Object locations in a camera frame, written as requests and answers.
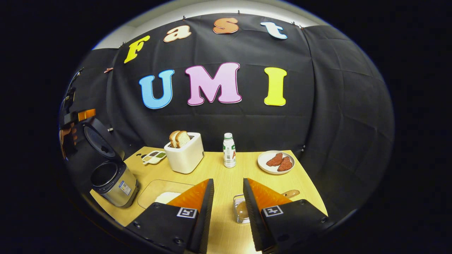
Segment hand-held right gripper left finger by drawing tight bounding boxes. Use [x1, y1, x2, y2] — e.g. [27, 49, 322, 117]
[126, 178, 215, 254]

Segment white divided condiment dish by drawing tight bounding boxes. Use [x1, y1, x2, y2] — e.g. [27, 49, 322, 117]
[142, 150, 167, 165]

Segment white round plate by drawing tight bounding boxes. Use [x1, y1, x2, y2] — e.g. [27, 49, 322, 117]
[257, 150, 296, 175]

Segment wire chopstick holder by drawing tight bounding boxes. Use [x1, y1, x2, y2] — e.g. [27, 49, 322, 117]
[233, 194, 250, 224]

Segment black backdrop cloth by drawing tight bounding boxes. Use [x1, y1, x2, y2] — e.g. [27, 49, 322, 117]
[60, 13, 394, 219]

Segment white milk bottle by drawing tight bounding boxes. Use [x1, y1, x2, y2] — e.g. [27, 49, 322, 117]
[223, 133, 236, 168]

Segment silver black rice cooker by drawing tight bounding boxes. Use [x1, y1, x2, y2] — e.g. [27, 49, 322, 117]
[82, 116, 139, 208]

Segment wooden spoon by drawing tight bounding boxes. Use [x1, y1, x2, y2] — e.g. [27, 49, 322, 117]
[236, 189, 301, 219]

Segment white toaster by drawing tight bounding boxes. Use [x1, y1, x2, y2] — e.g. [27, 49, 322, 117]
[164, 132, 205, 174]

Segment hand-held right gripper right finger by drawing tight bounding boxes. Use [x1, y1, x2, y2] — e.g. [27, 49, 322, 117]
[243, 177, 334, 253]

